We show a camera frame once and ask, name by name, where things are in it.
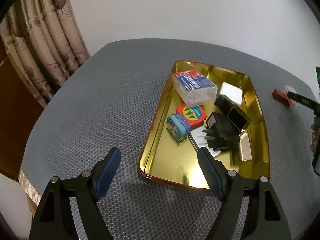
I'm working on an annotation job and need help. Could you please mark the clear box red contents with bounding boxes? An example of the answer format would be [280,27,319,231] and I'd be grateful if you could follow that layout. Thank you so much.
[272,85,298,108]

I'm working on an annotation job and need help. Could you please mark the black box gold rim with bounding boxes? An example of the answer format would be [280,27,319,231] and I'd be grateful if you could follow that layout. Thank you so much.
[214,94,252,132]

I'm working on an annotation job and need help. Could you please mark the grey metal case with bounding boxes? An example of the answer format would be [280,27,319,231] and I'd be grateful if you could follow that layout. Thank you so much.
[220,82,243,106]

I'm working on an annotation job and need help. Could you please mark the black power adapter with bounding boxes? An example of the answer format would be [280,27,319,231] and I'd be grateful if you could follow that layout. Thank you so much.
[204,112,240,151]

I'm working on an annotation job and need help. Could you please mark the white charger cube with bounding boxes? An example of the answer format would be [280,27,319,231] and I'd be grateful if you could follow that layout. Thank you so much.
[188,126,221,158]

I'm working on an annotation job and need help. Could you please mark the red tape measure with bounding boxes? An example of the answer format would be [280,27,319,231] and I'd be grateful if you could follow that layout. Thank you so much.
[176,104,207,129]

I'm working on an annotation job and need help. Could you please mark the clear box blue label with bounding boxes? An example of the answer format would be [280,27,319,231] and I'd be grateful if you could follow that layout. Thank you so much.
[171,70,217,107]

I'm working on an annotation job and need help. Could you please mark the person's right hand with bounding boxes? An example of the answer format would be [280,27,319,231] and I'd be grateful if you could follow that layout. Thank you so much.
[310,124,318,152]

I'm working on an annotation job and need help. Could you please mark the red gold coffee tin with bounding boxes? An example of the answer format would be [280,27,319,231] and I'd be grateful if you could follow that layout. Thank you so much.
[139,61,270,191]

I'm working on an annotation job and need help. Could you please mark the grey honeycomb table mat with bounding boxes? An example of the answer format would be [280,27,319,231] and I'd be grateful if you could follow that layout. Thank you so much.
[22,39,319,239]

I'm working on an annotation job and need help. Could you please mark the beige patterned curtain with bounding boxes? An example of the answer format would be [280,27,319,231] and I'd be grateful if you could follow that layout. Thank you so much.
[1,0,89,107]

